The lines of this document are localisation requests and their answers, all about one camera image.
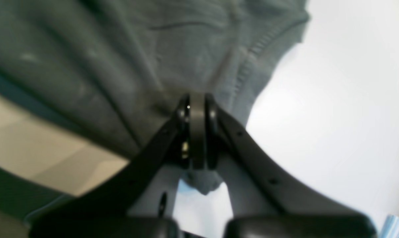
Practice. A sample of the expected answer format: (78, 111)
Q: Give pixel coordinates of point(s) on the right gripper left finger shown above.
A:
(138, 201)

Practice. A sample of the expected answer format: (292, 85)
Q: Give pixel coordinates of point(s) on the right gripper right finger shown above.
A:
(267, 201)

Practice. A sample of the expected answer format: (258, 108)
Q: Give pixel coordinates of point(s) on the dark grey T-shirt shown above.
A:
(116, 69)

